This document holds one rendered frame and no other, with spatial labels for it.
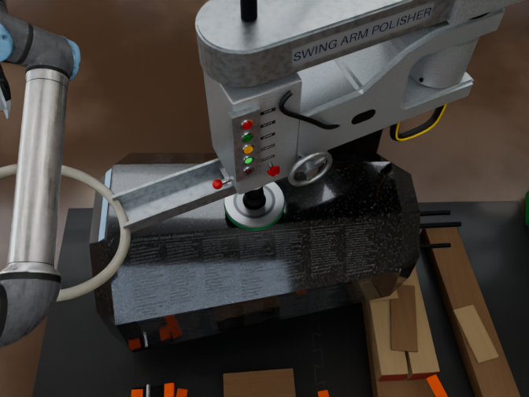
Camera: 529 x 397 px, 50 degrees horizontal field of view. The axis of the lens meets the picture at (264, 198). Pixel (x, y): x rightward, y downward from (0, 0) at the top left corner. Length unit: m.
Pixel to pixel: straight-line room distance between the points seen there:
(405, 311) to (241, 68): 1.54
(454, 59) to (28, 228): 1.29
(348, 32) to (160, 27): 2.68
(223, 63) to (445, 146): 2.23
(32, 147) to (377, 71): 0.94
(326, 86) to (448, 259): 1.46
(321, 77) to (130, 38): 2.42
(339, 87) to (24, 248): 0.96
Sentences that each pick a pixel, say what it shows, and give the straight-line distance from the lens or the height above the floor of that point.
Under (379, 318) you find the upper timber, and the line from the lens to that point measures 2.57.
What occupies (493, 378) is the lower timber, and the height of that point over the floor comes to 0.11.
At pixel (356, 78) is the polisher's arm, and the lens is 1.69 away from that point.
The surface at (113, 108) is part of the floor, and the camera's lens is 3.56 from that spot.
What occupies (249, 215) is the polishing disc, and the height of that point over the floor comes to 0.86.
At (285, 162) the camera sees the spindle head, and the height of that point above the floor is 1.19.
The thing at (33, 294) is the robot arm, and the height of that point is 1.60.
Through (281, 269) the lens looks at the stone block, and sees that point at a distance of 2.10.
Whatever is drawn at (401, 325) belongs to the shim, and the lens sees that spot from 2.56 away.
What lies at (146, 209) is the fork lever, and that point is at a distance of 1.81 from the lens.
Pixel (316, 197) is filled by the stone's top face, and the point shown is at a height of 0.81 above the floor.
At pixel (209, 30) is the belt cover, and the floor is 1.68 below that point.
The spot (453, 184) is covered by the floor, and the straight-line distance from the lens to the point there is 3.27.
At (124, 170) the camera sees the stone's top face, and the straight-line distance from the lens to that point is 2.24.
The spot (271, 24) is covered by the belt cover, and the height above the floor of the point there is 1.68.
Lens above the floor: 2.58
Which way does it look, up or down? 58 degrees down
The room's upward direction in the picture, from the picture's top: straight up
